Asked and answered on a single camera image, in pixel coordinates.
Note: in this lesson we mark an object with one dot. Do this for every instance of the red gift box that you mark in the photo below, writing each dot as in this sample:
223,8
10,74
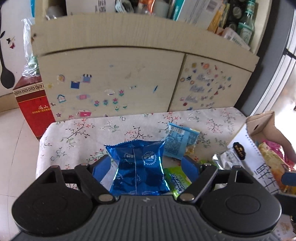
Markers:
33,103

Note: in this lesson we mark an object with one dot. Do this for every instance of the clear plastic bag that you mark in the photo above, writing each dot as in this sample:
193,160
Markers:
31,67

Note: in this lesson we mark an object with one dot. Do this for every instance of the cream bread snack packet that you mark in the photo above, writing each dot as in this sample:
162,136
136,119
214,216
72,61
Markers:
277,166

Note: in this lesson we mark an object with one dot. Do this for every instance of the floral tablecloth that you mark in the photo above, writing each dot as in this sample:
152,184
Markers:
72,142

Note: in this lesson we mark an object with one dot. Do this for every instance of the light blue cracker packet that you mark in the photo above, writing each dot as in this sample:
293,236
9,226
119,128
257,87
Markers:
180,141

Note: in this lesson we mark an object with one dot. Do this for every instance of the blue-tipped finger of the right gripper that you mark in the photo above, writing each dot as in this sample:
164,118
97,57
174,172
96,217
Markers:
289,178

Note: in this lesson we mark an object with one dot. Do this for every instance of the green cracker snack packet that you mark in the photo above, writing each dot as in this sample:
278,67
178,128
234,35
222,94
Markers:
176,180

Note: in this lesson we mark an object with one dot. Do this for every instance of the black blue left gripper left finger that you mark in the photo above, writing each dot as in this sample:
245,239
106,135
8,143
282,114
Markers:
90,176

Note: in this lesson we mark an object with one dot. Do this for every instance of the pink snack packet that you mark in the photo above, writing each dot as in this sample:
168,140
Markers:
278,149

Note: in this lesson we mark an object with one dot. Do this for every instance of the dark blue foil snack packet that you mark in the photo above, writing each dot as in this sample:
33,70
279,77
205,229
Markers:
140,168

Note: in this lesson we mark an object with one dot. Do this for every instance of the green glass bottle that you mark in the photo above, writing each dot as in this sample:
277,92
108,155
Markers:
246,25

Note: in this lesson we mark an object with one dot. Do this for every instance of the wooden cabinet with stickers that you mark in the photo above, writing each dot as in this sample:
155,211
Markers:
115,64

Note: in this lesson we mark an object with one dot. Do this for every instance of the silver foil snack packet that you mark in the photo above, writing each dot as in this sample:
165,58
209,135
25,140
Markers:
227,159

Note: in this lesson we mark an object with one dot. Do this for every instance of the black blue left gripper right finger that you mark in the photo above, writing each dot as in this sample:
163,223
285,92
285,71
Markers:
201,176

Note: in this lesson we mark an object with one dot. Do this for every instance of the cardboard milk box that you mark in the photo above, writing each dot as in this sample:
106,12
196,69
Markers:
256,129

